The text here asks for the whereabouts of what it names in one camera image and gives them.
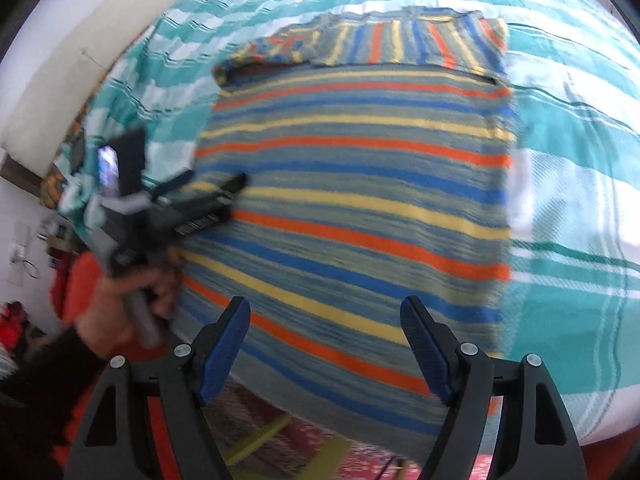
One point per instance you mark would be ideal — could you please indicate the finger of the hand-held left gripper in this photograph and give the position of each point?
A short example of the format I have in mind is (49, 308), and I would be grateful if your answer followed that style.
(227, 187)
(172, 183)

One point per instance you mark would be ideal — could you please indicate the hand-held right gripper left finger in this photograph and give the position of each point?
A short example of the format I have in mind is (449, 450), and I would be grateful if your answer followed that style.
(225, 345)

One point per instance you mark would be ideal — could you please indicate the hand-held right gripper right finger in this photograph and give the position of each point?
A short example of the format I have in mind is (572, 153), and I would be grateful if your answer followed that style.
(425, 345)

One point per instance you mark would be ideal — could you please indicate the striped knit sweater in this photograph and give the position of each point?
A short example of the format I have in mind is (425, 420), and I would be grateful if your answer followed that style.
(360, 200)

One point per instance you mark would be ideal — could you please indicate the person's left hand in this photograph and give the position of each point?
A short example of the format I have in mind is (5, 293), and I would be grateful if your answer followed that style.
(107, 320)

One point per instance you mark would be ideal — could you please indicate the orange knit cloth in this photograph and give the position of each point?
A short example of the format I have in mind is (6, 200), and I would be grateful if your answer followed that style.
(75, 280)

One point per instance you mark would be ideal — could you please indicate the orange patterned sheet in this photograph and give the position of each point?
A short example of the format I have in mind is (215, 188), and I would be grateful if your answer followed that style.
(57, 180)

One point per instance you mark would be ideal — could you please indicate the green stick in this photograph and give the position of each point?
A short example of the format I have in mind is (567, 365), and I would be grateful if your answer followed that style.
(260, 440)

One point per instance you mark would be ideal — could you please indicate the patterned floor rug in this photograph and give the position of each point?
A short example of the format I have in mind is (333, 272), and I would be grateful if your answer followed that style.
(365, 465)

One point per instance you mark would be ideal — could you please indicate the cream padded headboard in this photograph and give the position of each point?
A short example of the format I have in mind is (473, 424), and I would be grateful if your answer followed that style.
(75, 85)

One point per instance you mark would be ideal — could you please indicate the red cloth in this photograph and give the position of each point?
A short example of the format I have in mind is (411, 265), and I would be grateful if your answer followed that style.
(15, 325)

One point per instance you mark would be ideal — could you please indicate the teal checked duvet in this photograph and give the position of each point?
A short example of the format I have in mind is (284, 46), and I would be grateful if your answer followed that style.
(575, 210)

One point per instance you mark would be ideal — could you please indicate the white wall socket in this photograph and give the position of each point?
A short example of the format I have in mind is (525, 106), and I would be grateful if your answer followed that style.
(22, 255)

